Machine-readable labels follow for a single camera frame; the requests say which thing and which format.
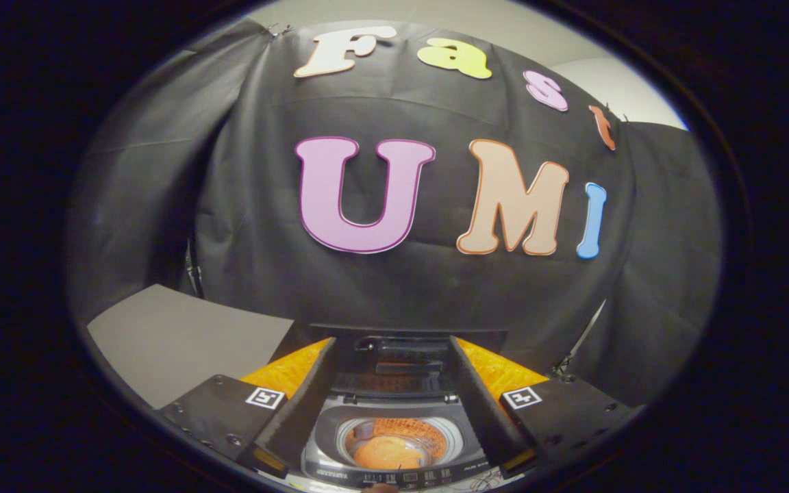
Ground grey washing machine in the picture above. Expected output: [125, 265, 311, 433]
[301, 390, 508, 491]

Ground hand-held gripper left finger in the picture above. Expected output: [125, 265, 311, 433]
[158, 337, 338, 479]

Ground black backdrop cloth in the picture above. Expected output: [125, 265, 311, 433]
[66, 17, 723, 412]

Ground yellow button shirt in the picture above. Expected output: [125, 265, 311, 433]
[352, 418, 447, 470]

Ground dark washing machine lid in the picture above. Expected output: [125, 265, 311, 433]
[309, 324, 508, 399]

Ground black light stand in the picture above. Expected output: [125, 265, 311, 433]
[551, 300, 608, 377]

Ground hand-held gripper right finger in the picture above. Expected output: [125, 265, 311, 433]
[449, 336, 642, 477]

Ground thin floor cables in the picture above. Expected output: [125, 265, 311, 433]
[468, 471, 508, 491]

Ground grey cabinet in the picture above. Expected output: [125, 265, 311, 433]
[86, 284, 297, 410]

